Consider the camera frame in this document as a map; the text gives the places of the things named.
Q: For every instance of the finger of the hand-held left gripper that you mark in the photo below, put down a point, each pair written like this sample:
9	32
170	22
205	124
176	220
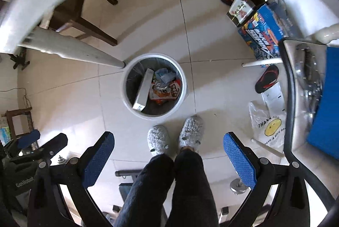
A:
54	144
29	138

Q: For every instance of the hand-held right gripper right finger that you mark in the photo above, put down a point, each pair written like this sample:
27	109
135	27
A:
238	160

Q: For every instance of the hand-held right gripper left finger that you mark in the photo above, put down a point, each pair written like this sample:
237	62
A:
98	160

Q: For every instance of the long white box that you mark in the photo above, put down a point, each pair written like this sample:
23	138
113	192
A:
143	91

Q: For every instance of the red white snack packet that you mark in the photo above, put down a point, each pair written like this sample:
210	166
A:
157	96

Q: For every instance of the white round trash bin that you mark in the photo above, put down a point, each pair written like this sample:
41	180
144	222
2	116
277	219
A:
132	75

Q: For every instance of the red printed wrapper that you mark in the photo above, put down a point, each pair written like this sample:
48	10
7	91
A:
175	89

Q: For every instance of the silver foil wrapper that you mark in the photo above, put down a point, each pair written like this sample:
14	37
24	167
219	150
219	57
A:
160	86

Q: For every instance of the small wooden stool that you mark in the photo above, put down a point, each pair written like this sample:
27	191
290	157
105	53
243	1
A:
18	121

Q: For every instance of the chrome metal weight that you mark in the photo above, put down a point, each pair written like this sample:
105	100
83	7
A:
238	184

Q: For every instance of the white smiley plastic bag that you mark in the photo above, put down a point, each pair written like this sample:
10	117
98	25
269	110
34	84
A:
267	126

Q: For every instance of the person's right leg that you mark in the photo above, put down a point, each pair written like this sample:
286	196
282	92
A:
193	190

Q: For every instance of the person's leg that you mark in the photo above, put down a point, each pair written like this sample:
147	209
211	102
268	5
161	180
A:
148	190
193	190

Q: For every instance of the person's right slipper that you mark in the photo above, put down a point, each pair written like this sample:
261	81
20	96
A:
191	132

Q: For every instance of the person's slipper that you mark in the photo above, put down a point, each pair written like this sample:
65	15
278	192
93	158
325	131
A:
158	138
191	132

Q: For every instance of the person's left leg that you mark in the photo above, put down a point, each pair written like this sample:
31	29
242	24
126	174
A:
148	190

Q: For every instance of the person's left slipper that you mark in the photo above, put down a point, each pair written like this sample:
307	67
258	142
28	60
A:
158	138

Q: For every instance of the black metal stand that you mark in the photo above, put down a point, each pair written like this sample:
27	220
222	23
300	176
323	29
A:
18	60

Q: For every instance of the blue seat chair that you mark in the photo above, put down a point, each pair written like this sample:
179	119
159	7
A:
323	94

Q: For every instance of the dark wooden chair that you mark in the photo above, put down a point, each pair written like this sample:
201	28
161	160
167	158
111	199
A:
71	14

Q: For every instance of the blue printed box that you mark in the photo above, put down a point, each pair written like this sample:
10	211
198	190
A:
267	33

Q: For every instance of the black gold box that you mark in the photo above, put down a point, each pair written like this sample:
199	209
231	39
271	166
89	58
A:
245	5

